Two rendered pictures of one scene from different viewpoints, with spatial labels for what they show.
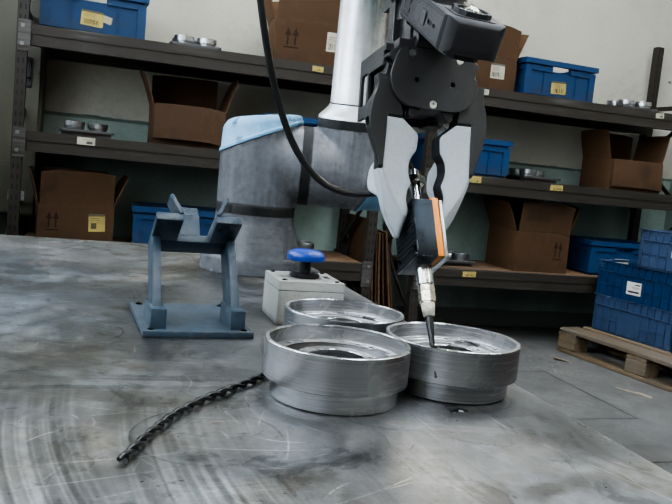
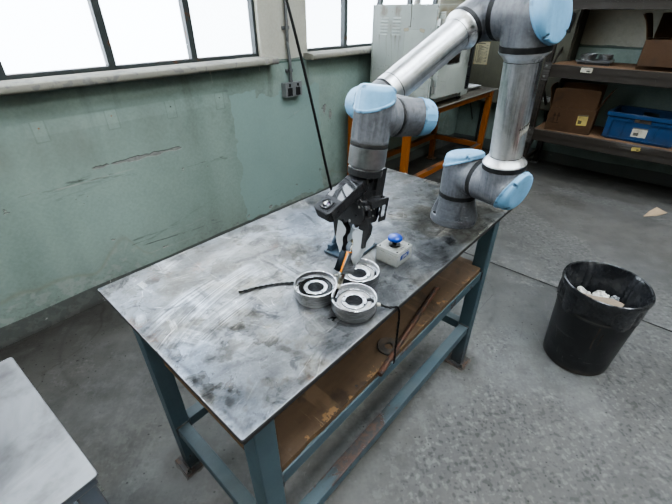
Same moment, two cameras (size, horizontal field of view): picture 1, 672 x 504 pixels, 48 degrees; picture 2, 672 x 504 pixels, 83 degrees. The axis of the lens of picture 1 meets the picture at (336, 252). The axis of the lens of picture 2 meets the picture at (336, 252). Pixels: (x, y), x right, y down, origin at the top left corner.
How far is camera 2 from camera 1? 0.81 m
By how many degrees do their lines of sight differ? 61
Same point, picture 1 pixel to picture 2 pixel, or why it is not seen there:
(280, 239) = (455, 211)
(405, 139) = (342, 229)
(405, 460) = (280, 323)
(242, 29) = not seen: outside the picture
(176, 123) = (658, 54)
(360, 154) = (489, 183)
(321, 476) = (258, 316)
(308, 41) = not seen: outside the picture
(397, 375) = (311, 301)
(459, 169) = (357, 244)
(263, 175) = (450, 182)
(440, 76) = (352, 211)
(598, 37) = not seen: outside the picture
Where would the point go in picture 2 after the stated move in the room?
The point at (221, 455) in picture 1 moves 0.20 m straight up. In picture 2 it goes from (256, 300) to (245, 227)
